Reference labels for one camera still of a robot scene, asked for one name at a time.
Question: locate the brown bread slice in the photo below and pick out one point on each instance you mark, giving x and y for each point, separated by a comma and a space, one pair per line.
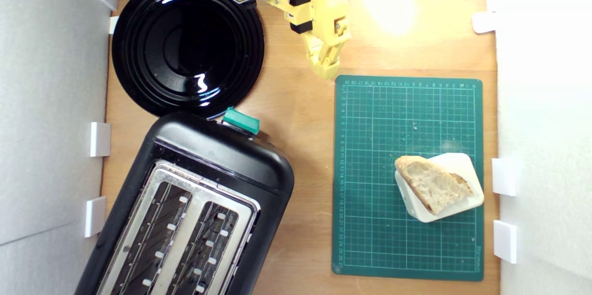
432, 184

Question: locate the green toaster lever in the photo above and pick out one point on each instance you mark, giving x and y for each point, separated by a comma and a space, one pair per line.
240, 120

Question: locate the black two-slot toaster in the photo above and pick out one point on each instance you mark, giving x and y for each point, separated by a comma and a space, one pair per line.
222, 156

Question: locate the black round plate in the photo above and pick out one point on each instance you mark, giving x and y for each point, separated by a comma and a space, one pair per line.
185, 45

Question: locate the green cutting mat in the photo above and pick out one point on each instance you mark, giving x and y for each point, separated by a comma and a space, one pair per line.
370, 193

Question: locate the white rounded block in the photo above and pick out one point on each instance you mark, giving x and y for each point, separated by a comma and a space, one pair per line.
462, 165

